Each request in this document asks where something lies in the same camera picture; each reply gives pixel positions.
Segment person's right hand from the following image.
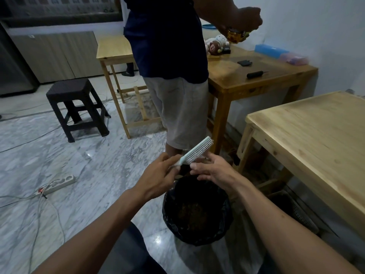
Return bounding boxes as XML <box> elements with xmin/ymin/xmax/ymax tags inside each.
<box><xmin>189</xmin><ymin>152</ymin><xmax>249</xmax><ymax>194</ymax></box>

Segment person's left hand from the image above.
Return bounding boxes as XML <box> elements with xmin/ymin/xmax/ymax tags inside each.
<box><xmin>135</xmin><ymin>152</ymin><xmax>182</xmax><ymax>202</ymax></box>

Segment light blue hairbrush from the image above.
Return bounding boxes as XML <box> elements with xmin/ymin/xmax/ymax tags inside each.
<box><xmin>171</xmin><ymin>136</ymin><xmax>214</xmax><ymax>168</ymax></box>

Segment brown hair clump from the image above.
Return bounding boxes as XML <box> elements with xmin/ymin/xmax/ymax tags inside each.
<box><xmin>176</xmin><ymin>201</ymin><xmax>220</xmax><ymax>231</ymax></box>

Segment trash bin with black bag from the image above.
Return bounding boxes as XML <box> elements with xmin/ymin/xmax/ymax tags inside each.
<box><xmin>162</xmin><ymin>168</ymin><xmax>234</xmax><ymax>247</ymax></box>

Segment person's left forearm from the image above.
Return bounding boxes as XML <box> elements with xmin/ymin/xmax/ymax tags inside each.
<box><xmin>31</xmin><ymin>190</ymin><xmax>149</xmax><ymax>274</ymax></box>

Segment person's right forearm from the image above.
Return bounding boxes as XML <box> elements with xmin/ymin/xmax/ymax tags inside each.
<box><xmin>233</xmin><ymin>179</ymin><xmax>361</xmax><ymax>274</ymax></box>

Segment person's left leg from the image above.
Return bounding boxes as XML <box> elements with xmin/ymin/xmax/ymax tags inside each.
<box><xmin>98</xmin><ymin>222</ymin><xmax>167</xmax><ymax>274</ymax></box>

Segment person's leg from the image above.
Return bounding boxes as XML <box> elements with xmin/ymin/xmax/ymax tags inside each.
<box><xmin>256</xmin><ymin>248</ymin><xmax>274</xmax><ymax>274</ymax></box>
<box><xmin>98</xmin><ymin>222</ymin><xmax>167</xmax><ymax>274</ymax></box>

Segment person's right leg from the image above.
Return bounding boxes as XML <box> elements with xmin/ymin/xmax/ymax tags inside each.
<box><xmin>256</xmin><ymin>248</ymin><xmax>274</xmax><ymax>274</ymax></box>

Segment white perforated plastic basket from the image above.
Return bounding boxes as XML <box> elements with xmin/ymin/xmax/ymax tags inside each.
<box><xmin>268</xmin><ymin>190</ymin><xmax>320</xmax><ymax>236</ymax></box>

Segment dark brown wooden table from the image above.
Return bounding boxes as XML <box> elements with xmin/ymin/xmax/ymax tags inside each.
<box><xmin>206</xmin><ymin>44</ymin><xmax>319</xmax><ymax>156</ymax></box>

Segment white power strip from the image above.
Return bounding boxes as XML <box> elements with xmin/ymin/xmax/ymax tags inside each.
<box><xmin>35</xmin><ymin>175</ymin><xmax>78</xmax><ymax>196</ymax></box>

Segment black plastic stool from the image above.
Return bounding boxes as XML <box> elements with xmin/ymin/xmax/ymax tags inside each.
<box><xmin>46</xmin><ymin>78</ymin><xmax>111</xmax><ymax>143</ymax></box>

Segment blue plastic box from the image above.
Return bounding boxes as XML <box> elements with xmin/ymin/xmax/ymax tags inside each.
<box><xmin>254</xmin><ymin>44</ymin><xmax>290</xmax><ymax>59</ymax></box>

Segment white plush toy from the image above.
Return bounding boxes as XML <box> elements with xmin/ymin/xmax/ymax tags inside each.
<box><xmin>205</xmin><ymin>34</ymin><xmax>230</xmax><ymax>49</ymax></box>

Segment tall light wooden table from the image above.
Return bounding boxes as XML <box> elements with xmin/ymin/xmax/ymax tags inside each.
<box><xmin>96</xmin><ymin>35</ymin><xmax>163</xmax><ymax>139</ymax></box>

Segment pink plastic box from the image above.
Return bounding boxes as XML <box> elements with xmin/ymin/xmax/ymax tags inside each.
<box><xmin>279</xmin><ymin>53</ymin><xmax>310</xmax><ymax>66</ymax></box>

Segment yellow toy car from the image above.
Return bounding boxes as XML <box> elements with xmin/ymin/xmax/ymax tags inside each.
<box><xmin>227</xmin><ymin>28</ymin><xmax>251</xmax><ymax>44</ymax></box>

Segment grey wooden cabinet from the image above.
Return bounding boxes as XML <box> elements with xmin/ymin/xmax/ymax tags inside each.
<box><xmin>10</xmin><ymin>31</ymin><xmax>129</xmax><ymax>84</ymax></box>

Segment dark grey appliance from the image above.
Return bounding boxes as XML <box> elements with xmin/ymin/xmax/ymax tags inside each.
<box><xmin>0</xmin><ymin>22</ymin><xmax>40</xmax><ymax>97</ymax></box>

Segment black handled screwdriver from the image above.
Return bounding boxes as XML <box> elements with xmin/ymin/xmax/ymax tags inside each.
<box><xmin>246</xmin><ymin>70</ymin><xmax>270</xmax><ymax>80</ymax></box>

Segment white floor cable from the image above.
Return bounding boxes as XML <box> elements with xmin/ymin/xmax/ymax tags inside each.
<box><xmin>0</xmin><ymin>182</ymin><xmax>66</xmax><ymax>274</ymax></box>

